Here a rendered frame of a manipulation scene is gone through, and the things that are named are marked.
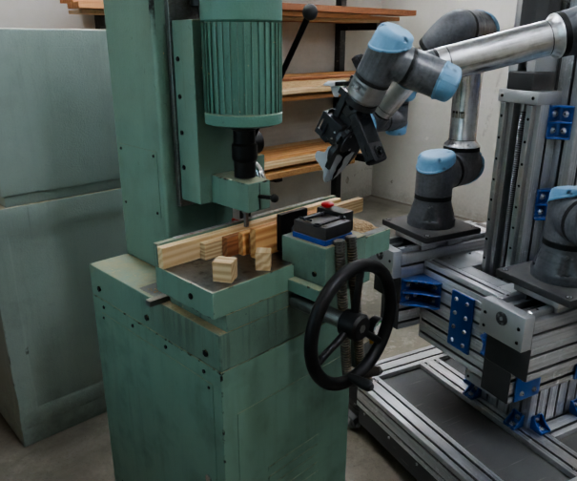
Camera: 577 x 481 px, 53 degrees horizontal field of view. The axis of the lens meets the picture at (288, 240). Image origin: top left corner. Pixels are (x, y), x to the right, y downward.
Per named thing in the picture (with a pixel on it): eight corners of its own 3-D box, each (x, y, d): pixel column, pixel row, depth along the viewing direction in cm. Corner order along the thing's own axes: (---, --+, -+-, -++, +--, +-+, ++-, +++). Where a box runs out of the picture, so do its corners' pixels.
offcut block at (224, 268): (237, 276, 123) (236, 257, 121) (231, 283, 119) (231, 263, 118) (218, 274, 124) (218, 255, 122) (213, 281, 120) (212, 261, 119)
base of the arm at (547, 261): (556, 261, 154) (563, 225, 151) (608, 281, 142) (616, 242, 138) (516, 270, 148) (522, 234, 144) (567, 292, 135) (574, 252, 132)
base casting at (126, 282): (219, 374, 121) (217, 336, 118) (91, 293, 160) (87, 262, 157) (354, 308, 151) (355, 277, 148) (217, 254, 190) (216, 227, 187)
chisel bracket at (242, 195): (248, 219, 133) (248, 184, 130) (211, 208, 142) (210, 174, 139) (272, 214, 138) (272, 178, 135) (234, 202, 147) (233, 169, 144)
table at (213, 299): (242, 337, 110) (242, 308, 108) (155, 290, 130) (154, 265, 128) (420, 258, 150) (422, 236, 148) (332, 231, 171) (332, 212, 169)
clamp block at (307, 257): (323, 288, 124) (324, 249, 121) (279, 271, 133) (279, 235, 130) (365, 270, 134) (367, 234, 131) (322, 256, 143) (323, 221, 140)
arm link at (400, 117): (374, 135, 203) (375, 103, 200) (394, 132, 210) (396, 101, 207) (391, 137, 198) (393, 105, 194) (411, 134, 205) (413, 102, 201)
